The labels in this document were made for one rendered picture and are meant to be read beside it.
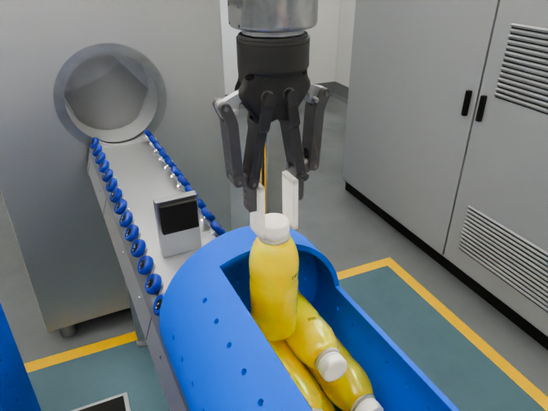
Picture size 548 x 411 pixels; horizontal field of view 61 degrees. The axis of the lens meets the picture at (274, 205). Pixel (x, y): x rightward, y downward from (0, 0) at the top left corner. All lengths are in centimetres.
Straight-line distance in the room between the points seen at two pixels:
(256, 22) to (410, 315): 211
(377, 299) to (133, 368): 123
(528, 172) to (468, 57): 59
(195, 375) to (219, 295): 10
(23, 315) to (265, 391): 223
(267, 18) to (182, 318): 39
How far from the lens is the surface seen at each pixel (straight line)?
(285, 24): 46
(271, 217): 58
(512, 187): 230
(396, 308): 246
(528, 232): 230
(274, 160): 132
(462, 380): 223
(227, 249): 65
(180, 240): 116
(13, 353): 125
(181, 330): 64
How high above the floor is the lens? 160
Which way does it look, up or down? 29 degrees down
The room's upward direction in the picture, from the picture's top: straight up
